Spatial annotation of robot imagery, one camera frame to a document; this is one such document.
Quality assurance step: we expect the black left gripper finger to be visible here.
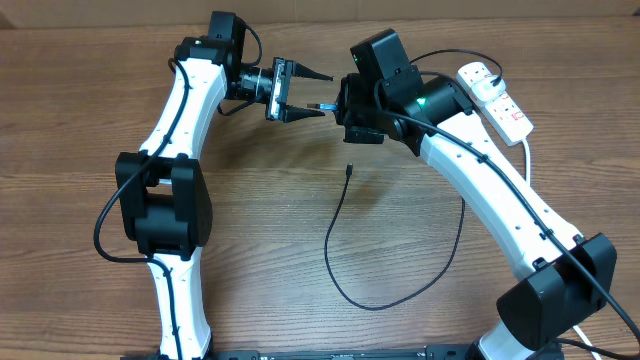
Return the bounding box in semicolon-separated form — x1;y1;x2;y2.
283;105;325;123
291;61;333;81

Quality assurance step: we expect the Samsung Galaxy smartphone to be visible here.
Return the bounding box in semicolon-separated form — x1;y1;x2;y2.
307;103;338;112

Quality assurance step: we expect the black USB charging cable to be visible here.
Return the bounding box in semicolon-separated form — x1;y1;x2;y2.
323;48;504;312

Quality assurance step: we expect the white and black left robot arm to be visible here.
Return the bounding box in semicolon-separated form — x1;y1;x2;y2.
115;11;323;359

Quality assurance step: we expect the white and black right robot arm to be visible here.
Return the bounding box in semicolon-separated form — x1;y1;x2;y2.
335;29;617;359

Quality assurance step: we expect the white charger plug adapter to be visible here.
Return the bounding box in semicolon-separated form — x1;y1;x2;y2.
471;75;506;103

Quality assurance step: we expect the white power strip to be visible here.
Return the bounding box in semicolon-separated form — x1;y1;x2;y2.
456;62;534;146

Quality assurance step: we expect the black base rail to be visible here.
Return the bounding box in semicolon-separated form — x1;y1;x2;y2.
119;343;481;360

